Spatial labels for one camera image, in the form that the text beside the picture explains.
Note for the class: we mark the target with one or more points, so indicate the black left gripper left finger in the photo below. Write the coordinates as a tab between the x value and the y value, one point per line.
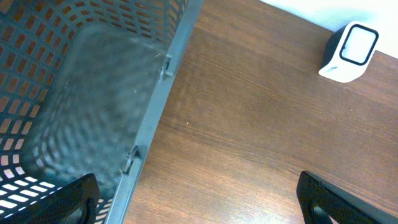
76	202

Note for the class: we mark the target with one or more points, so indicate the white barcode scanner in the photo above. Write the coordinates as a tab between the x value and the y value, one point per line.
348	52

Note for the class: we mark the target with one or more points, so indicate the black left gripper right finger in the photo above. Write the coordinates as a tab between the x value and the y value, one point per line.
323	202

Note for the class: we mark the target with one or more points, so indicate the grey plastic mesh basket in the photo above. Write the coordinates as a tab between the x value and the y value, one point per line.
83	87

